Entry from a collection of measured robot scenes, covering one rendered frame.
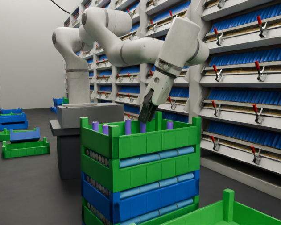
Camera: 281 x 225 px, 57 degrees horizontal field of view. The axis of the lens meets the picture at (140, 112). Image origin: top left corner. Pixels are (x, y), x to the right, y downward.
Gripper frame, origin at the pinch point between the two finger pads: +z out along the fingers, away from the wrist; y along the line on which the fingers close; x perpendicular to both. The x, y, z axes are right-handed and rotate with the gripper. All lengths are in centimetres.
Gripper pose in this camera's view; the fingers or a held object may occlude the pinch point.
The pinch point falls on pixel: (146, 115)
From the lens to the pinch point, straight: 85.0
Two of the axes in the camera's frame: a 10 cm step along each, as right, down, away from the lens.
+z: -3.8, 8.8, 2.8
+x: -8.2, -4.6, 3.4
